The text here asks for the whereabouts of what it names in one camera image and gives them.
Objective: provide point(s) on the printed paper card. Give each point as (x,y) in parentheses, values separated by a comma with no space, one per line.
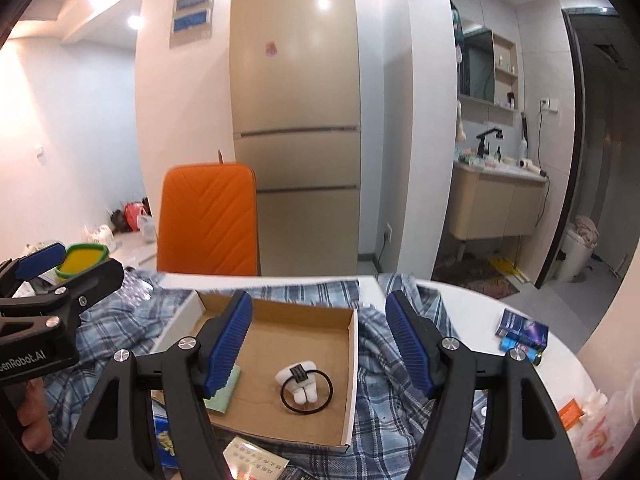
(252,460)

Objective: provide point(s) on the wall shelf niche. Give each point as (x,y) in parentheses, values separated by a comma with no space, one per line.
(505,85)

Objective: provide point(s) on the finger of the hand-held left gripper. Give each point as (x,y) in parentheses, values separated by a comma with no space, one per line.
(40,260)
(92,282)

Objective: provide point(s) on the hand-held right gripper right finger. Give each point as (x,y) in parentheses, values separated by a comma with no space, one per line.
(410,350)

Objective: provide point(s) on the white hair dryer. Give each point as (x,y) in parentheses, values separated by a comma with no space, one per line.
(527,164)

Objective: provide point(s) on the green card sleeve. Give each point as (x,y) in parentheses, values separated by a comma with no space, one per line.
(222,395)

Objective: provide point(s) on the blue plaid shirt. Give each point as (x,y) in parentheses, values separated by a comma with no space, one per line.
(390,425)

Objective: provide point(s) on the patterned bath mat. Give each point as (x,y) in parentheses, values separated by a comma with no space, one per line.
(475,277)

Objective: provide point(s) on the pink fridge sticker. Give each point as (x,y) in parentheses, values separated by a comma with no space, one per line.
(271,49)

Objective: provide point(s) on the dark bathroom door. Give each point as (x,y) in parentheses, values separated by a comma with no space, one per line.
(600,160)

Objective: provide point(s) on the dark blue small box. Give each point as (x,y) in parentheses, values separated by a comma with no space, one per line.
(522,325)

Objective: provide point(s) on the beige refrigerator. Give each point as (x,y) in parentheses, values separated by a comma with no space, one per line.
(295,110)

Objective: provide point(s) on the orange chair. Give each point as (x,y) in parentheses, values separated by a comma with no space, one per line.
(207,220)

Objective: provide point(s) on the blue and gold small packet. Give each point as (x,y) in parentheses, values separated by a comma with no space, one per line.
(517,347)

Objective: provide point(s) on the yellow floor item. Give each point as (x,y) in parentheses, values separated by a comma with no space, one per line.
(510,267)

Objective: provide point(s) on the wall power socket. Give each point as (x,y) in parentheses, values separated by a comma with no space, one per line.
(548,104)

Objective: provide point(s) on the white shopping bag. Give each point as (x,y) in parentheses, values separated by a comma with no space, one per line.
(102,237)
(149,227)

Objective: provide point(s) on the beige vanity cabinet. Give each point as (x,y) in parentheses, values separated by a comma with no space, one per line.
(492,205)

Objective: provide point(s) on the cardboard box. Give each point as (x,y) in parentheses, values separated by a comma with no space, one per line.
(300,335)

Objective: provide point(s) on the clear studded plastic sheet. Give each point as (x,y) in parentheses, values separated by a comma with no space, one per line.
(136,291)

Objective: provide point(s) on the orange packet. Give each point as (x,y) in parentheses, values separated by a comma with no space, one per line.
(570,414)

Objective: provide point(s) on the white plastic bag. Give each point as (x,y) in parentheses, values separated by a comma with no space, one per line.
(605,430)

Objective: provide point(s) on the yellow bin with green rim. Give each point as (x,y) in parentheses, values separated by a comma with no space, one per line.
(82,260)

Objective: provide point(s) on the red bag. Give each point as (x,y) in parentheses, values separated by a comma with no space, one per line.
(133,216)

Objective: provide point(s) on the black faucet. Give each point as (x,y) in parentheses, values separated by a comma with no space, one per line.
(486,140)

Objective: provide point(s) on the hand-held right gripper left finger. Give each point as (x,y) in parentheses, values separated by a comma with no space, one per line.
(227,347)

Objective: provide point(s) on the blue printed packet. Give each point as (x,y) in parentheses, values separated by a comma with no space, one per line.
(165,440)

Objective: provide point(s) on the person's left hand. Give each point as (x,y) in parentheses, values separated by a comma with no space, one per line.
(37,415)

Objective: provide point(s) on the white laundry bin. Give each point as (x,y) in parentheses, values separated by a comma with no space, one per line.
(575,255)

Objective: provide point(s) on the wall electrical panel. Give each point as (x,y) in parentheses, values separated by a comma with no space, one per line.
(192,15)

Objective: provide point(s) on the bathroom mirror cabinet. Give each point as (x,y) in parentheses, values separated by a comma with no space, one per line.
(476,65)

